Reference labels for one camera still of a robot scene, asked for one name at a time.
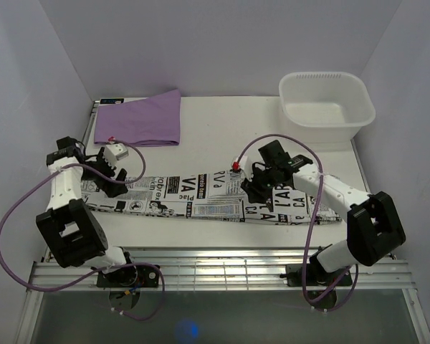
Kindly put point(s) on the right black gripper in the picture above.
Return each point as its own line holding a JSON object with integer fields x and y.
{"x": 259, "y": 196}

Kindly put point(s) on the white plastic basket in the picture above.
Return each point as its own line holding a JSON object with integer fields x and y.
{"x": 324, "y": 107}

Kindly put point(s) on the aluminium rail frame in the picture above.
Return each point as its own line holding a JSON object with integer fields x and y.
{"x": 229, "y": 296}

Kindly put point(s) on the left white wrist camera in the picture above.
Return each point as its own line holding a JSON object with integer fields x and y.
{"x": 114, "y": 152}

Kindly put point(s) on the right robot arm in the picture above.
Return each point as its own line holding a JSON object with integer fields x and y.
{"x": 373, "y": 226}

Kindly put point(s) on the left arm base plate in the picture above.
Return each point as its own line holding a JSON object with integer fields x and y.
{"x": 143, "y": 277}

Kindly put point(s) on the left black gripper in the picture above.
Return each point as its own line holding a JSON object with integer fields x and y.
{"x": 111, "y": 188}

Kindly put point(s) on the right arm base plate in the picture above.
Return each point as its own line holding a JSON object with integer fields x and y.
{"x": 293, "y": 275}

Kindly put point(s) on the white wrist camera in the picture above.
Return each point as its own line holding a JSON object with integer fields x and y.
{"x": 242, "y": 166}
{"x": 114, "y": 152}

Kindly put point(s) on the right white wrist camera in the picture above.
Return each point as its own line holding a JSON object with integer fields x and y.
{"x": 242, "y": 166}

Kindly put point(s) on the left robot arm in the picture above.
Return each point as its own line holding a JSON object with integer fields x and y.
{"x": 71, "y": 231}

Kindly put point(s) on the dark label sticker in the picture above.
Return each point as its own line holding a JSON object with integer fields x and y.
{"x": 111, "y": 101}

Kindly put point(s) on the newspaper print trousers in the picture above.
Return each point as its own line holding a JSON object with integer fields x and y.
{"x": 207, "y": 196}

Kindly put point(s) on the folded purple trousers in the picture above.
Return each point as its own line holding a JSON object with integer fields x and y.
{"x": 150, "y": 122}

